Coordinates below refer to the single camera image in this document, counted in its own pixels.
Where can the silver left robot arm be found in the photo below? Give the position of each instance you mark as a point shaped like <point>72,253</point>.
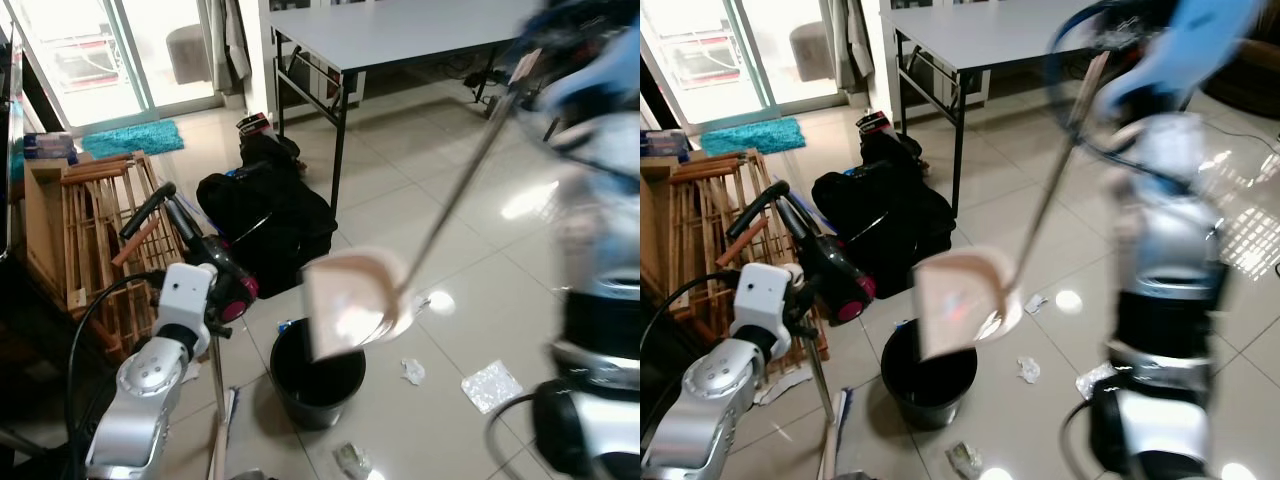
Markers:
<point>140,400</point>
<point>700,410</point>

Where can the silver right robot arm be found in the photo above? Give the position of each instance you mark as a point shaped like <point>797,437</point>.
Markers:
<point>595,260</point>
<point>1165,300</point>

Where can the black round trash bin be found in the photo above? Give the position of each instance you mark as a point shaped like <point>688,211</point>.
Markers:
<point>315,385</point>
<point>925,390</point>

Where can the black fabric bag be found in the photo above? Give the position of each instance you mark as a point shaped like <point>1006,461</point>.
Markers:
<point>265,215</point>
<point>880,215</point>

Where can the wooden slatted rack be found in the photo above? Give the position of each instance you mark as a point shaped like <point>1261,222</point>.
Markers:
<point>700,220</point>
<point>95,230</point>

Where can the teal shaggy door mat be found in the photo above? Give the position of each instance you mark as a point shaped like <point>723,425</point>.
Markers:
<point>130,138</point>
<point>752,135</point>

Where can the crumpled greenish wrapper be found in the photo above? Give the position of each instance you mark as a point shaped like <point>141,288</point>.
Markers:
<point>964,458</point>
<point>352,460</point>

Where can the crumpled white paper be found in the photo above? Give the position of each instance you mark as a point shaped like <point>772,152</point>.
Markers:
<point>412,371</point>
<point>1028,369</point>

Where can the red and black gloves package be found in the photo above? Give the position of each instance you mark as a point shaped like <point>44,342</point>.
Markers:
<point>254,124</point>
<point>873,122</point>

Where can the blue box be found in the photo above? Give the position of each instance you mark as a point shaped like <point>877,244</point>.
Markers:
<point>48,146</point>
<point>664,144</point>

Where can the small white paper scrap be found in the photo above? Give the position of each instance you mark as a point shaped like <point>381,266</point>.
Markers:
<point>1035,303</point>

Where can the sliding glass door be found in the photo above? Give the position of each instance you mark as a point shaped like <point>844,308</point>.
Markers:
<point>740,60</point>
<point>130,60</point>

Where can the grey round stool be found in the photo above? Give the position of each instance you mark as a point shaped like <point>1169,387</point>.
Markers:
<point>188,52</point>
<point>812,50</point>

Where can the grey curtain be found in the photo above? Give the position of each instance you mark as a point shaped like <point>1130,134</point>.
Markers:
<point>230,40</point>
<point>850,40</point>

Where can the grey table with black legs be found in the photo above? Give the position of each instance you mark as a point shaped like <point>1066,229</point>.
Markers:
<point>400,30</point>
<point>1000,30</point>

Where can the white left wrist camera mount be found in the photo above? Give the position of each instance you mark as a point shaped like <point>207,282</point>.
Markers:
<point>185,295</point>
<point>760,300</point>

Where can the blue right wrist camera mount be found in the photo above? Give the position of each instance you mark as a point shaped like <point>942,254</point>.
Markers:
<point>600,70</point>
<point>1190,50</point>

